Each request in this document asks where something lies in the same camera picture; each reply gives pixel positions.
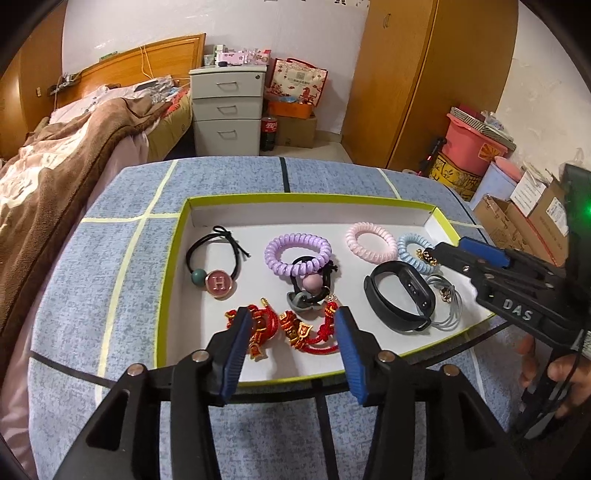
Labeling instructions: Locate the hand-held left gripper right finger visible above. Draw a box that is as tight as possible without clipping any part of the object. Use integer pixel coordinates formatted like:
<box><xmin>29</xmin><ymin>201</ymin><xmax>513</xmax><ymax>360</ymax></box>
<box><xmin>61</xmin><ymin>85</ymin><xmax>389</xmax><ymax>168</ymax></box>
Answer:
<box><xmin>335</xmin><ymin>307</ymin><xmax>527</xmax><ymax>480</ymax></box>

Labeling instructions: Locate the wooden bed headboard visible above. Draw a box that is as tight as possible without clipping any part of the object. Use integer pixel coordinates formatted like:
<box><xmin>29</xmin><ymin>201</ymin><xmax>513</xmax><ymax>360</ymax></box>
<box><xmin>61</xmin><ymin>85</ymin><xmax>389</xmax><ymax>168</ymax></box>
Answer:
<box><xmin>55</xmin><ymin>32</ymin><xmax>207</xmax><ymax>109</ymax></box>

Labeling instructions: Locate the yellow-green cardboard box tray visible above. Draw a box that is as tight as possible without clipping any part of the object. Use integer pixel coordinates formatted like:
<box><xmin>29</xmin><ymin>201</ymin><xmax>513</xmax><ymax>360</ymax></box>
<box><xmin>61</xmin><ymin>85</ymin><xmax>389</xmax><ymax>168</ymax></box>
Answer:
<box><xmin>157</xmin><ymin>193</ymin><xmax>509</xmax><ymax>387</ymax></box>

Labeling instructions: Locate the cola bottle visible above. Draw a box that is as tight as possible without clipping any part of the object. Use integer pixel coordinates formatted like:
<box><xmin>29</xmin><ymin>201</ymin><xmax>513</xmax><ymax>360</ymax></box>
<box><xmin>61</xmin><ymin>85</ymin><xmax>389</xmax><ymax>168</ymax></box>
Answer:
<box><xmin>260</xmin><ymin>116</ymin><xmax>279</xmax><ymax>153</ymax></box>

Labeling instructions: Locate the orange box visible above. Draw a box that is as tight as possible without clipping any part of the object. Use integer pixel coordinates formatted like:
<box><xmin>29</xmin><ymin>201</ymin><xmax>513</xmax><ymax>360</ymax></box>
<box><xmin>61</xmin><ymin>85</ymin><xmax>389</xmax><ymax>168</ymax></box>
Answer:
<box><xmin>268</xmin><ymin>99</ymin><xmax>315</xmax><ymax>118</ymax></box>

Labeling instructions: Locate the pink plastic bucket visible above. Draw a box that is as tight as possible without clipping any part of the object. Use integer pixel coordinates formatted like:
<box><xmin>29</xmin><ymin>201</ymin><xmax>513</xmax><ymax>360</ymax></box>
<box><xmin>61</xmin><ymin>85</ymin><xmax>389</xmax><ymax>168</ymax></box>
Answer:
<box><xmin>441</xmin><ymin>113</ymin><xmax>515</xmax><ymax>176</ymax></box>

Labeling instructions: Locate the brown fleece blanket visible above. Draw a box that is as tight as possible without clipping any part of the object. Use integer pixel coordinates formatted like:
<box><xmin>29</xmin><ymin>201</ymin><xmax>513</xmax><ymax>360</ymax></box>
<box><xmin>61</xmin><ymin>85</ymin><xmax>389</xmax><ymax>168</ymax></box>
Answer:
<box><xmin>0</xmin><ymin>95</ymin><xmax>162</xmax><ymax>365</ymax></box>

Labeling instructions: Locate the black fitness band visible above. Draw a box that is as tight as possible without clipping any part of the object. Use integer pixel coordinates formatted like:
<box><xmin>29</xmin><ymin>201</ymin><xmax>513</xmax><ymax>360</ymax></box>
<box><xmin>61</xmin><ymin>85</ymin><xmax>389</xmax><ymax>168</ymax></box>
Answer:
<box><xmin>363</xmin><ymin>261</ymin><xmax>435</xmax><ymax>334</ymax></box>

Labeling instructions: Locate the red patterned gift bag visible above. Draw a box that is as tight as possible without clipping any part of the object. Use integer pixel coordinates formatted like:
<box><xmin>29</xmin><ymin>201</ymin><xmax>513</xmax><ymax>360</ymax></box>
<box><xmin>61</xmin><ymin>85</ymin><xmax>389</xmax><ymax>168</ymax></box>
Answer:
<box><xmin>268</xmin><ymin>58</ymin><xmax>328</xmax><ymax>108</ymax></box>

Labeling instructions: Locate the person's right hand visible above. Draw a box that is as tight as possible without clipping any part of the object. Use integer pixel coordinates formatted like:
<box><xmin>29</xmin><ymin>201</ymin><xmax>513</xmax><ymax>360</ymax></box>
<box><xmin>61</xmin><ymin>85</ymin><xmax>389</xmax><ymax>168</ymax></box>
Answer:
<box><xmin>517</xmin><ymin>335</ymin><xmax>580</xmax><ymax>418</ymax></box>

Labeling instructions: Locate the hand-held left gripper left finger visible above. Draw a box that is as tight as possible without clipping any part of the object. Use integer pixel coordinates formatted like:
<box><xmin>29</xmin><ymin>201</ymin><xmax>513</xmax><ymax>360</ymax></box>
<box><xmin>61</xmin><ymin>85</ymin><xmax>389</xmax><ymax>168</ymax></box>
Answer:
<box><xmin>53</xmin><ymin>307</ymin><xmax>254</xmax><ymax>480</ymax></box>

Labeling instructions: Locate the pink flat box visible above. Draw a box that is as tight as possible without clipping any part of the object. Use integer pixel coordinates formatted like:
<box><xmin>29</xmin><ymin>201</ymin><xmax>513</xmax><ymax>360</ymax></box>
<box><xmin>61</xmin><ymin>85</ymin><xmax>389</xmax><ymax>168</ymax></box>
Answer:
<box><xmin>215</xmin><ymin>46</ymin><xmax>271</xmax><ymax>68</ymax></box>

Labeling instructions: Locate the black hair tie red charm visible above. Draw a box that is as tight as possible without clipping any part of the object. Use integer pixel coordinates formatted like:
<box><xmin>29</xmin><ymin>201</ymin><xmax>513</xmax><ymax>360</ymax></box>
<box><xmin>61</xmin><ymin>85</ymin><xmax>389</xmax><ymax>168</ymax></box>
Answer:
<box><xmin>186</xmin><ymin>225</ymin><xmax>252</xmax><ymax>301</ymax></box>

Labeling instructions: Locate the brown cardboard box white label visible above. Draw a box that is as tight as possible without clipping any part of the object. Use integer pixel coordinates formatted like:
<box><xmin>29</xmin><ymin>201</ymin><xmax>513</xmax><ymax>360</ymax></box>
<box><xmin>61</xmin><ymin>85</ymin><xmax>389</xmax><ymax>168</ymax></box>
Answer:
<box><xmin>526</xmin><ymin>180</ymin><xmax>573</xmax><ymax>236</ymax></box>

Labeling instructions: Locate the grey three-drawer nightstand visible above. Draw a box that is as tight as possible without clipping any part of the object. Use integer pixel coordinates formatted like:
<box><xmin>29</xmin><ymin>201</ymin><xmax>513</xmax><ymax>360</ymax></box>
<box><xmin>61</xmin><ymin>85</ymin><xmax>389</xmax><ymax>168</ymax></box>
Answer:
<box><xmin>189</xmin><ymin>64</ymin><xmax>269</xmax><ymax>158</ymax></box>

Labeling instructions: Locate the yellow black patterned box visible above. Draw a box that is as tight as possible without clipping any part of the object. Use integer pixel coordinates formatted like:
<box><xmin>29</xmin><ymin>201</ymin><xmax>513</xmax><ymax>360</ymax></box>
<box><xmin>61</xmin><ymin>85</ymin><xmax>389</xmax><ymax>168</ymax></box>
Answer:
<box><xmin>428</xmin><ymin>154</ymin><xmax>490</xmax><ymax>201</ymax></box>

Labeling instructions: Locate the wooden wardrobe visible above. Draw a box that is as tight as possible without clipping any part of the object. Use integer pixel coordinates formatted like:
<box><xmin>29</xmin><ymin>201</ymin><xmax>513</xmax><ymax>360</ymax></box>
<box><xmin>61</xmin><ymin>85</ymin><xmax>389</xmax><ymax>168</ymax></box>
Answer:
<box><xmin>342</xmin><ymin>0</ymin><xmax>520</xmax><ymax>174</ymax></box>

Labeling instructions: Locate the red knotted cord bracelet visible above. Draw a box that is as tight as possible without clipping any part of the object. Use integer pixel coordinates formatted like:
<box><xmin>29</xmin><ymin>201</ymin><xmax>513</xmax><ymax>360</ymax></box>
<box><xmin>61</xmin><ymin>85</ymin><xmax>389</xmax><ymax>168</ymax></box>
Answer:
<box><xmin>225</xmin><ymin>298</ymin><xmax>282</xmax><ymax>361</ymax></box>
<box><xmin>279</xmin><ymin>298</ymin><xmax>345</xmax><ymax>357</ymax></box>

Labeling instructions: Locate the pink spiral hair tie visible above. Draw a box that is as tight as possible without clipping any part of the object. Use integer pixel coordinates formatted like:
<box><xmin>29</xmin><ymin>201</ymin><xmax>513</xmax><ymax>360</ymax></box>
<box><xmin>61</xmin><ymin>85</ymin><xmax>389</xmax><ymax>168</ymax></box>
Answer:
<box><xmin>345</xmin><ymin>222</ymin><xmax>399</xmax><ymax>261</ymax></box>

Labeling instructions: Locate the light blue spiral hair tie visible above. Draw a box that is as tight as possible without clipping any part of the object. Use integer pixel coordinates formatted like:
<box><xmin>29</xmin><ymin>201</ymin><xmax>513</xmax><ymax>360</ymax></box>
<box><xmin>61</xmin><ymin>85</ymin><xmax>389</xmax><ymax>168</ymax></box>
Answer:
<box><xmin>397</xmin><ymin>233</ymin><xmax>439</xmax><ymax>274</ymax></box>

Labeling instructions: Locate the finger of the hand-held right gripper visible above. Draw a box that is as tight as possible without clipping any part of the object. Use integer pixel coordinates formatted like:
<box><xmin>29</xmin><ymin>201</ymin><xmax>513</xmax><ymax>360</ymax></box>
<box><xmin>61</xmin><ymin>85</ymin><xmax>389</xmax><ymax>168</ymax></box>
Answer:
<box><xmin>459</xmin><ymin>237</ymin><xmax>566</xmax><ymax>280</ymax></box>
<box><xmin>425</xmin><ymin>244</ymin><xmax>509</xmax><ymax>296</ymax></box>

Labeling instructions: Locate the long open cardboard box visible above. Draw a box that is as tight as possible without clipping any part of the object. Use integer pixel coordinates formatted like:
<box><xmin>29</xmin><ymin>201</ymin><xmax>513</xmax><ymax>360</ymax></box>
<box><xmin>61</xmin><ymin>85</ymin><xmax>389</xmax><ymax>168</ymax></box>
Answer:
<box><xmin>473</xmin><ymin>194</ymin><xmax>568</xmax><ymax>268</ymax></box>

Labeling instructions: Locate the light blue bucket pink lid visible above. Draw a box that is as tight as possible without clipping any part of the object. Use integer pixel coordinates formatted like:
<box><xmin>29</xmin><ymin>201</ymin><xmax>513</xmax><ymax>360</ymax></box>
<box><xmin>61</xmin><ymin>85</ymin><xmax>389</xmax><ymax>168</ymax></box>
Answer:
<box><xmin>468</xmin><ymin>157</ymin><xmax>522</xmax><ymax>208</ymax></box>

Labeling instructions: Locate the small brown cardboard box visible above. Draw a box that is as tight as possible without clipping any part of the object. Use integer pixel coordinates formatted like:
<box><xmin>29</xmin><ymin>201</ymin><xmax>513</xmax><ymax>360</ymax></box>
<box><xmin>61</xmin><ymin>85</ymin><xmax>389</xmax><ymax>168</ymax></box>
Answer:
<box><xmin>277</xmin><ymin>114</ymin><xmax>318</xmax><ymax>148</ymax></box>

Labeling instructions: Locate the black hair tie pink bead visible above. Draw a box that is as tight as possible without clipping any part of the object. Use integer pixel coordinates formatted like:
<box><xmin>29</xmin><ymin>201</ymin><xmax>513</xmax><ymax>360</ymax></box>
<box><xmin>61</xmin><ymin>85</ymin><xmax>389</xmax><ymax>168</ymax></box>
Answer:
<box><xmin>286</xmin><ymin>255</ymin><xmax>340</xmax><ymax>319</ymax></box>

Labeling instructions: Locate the clear thin hair ring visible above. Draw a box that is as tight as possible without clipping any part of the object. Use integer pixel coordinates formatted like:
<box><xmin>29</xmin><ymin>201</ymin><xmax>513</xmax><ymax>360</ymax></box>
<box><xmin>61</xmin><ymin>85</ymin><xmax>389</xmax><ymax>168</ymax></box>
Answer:
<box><xmin>425</xmin><ymin>274</ymin><xmax>462</xmax><ymax>332</ymax></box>

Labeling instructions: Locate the purple spiral hair tie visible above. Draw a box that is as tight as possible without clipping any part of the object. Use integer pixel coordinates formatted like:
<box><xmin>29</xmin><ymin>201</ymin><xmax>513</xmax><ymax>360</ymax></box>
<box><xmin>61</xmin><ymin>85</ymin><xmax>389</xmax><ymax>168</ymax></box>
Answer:
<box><xmin>264</xmin><ymin>234</ymin><xmax>333</xmax><ymax>278</ymax></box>

